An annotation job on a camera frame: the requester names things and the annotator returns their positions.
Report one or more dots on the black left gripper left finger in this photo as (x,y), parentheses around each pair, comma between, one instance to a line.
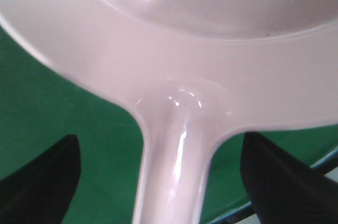
(42,190)

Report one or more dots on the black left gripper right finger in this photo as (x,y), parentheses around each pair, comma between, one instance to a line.
(283,189)

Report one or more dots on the pink dustpan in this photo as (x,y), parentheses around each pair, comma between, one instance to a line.
(193,73)

